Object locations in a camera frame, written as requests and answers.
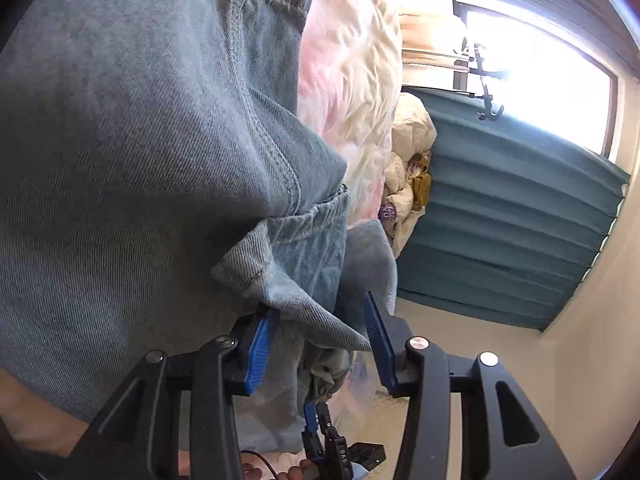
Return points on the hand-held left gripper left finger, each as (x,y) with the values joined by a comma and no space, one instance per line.
(257,350)

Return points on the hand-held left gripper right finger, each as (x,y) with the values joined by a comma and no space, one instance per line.
(380,345)

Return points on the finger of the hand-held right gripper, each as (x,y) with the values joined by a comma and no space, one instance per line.
(310,422)
(337,455)

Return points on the blue denim jeans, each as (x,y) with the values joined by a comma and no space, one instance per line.
(125,160)

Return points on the person's right hand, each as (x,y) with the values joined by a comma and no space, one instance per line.
(297,474)

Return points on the white jacket with purple patch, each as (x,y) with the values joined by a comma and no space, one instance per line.
(397,195)

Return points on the mustard yellow garment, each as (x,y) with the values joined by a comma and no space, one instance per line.
(422,185)

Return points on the wide teal curtain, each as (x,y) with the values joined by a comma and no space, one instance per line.
(500,210)

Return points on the cream down jacket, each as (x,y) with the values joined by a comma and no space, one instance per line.
(412,125)

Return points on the person's bare leg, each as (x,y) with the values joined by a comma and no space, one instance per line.
(35,420)

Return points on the pastel tie-dye duvet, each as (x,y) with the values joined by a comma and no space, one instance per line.
(350,60)

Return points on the metal coat rack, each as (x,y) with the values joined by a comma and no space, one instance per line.
(482,75)

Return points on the beige hanging garment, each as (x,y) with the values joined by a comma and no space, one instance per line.
(425,35)

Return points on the window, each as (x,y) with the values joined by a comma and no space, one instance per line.
(550,70)

